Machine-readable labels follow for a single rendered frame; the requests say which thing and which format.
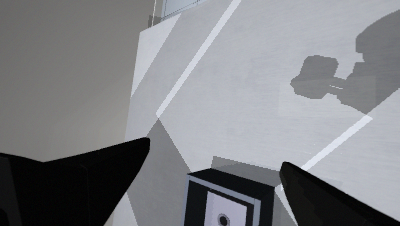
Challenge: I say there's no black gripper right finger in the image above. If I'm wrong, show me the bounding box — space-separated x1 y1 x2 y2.
279 162 400 226

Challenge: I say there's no dark grey open box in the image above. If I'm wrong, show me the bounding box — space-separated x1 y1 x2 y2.
180 168 275 226

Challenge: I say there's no grey flat plate with hole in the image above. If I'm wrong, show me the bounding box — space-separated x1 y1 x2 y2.
204 189 254 226

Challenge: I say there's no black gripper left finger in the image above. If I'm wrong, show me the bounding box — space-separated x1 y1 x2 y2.
0 137 150 226

